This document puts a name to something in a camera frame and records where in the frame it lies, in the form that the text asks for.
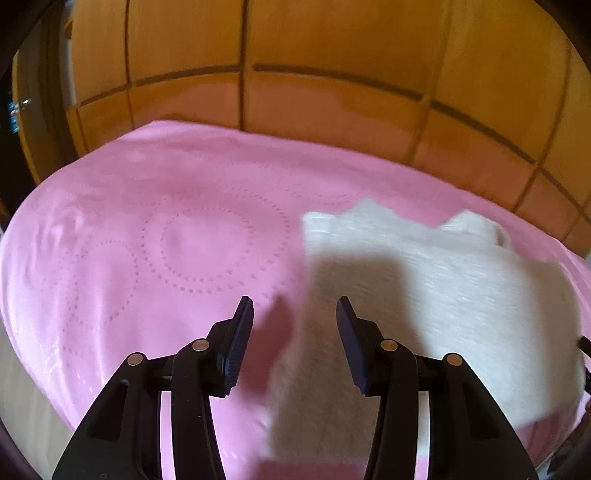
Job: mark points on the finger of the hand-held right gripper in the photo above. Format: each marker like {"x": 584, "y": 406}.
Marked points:
{"x": 586, "y": 350}

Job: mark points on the white knit garment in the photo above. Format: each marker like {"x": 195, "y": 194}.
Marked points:
{"x": 438, "y": 295}

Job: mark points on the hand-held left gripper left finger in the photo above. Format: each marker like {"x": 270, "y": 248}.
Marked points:
{"x": 235, "y": 341}

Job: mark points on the pink dotted blanket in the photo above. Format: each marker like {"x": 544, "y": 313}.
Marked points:
{"x": 152, "y": 240}

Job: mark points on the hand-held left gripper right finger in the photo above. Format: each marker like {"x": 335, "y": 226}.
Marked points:
{"x": 353, "y": 344}

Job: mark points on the dark wooden post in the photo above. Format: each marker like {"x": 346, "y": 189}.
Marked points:
{"x": 57, "y": 101}

